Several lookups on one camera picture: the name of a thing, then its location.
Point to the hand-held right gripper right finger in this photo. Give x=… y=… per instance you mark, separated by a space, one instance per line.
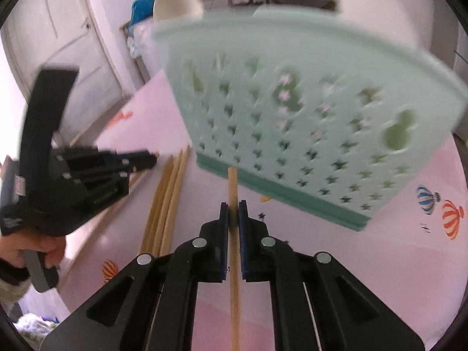
x=243 y=234

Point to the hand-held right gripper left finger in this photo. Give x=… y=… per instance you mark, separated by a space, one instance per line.
x=223 y=234

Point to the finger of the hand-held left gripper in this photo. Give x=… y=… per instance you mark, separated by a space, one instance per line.
x=106 y=190
x=135 y=160

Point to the green plastic utensil basket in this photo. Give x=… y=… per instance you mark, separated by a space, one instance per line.
x=292 y=135

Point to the white plastic ladle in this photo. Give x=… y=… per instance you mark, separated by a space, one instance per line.
x=175 y=3

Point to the white rice paddle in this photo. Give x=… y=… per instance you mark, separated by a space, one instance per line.
x=376 y=11

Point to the person's left forearm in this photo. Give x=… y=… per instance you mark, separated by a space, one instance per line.
x=11 y=281

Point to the person's left hand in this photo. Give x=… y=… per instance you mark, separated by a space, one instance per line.
x=33 y=246

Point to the plastic-wrapped white bundle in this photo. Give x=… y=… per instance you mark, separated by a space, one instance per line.
x=148 y=51

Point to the white and blue cloth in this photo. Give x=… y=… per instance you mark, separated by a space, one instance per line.
x=34 y=324

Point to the white door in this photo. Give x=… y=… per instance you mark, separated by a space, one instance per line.
x=65 y=44

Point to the blue plastic bag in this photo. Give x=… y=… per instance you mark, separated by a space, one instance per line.
x=142 y=7

